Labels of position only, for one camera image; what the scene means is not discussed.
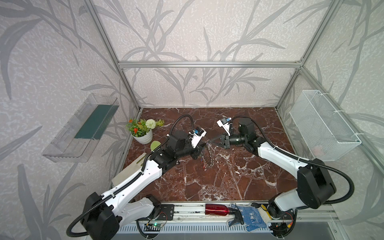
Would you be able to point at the aluminium frame post right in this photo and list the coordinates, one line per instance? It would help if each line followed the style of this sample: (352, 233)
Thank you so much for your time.
(325, 22)

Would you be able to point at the aluminium frame crossbar back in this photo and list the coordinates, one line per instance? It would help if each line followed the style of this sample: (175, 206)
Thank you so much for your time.
(206, 64)

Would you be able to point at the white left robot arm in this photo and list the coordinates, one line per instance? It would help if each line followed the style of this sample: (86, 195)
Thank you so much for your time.
(104, 214)

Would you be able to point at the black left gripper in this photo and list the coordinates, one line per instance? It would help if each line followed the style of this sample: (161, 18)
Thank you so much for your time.
(197, 151)

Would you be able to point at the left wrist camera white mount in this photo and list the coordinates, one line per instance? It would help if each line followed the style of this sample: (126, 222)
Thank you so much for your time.
(197, 135)

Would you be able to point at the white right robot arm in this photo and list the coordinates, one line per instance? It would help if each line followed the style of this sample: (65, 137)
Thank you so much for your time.
(315, 185)

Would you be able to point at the white wire mesh basket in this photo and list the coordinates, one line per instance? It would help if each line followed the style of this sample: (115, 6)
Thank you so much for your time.
(326, 133)

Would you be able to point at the clear plastic wall shelf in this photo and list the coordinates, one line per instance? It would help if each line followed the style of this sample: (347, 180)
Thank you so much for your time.
(79, 137)

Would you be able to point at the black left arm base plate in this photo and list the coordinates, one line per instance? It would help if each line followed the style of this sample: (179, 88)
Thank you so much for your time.
(163, 212)

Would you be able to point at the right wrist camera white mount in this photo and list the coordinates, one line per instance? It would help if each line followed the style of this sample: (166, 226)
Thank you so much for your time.
(226, 124)

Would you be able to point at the green garden trowel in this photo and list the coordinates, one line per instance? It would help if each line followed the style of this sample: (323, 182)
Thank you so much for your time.
(155, 145)

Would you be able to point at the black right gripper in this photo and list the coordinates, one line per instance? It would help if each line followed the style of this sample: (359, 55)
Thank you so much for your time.
(225, 141)

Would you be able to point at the potted artificial flower plant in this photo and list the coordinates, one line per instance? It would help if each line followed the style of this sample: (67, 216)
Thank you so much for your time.
(142, 130)

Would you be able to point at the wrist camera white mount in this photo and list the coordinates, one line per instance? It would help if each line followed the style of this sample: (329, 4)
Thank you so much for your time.
(226, 124)
(197, 135)

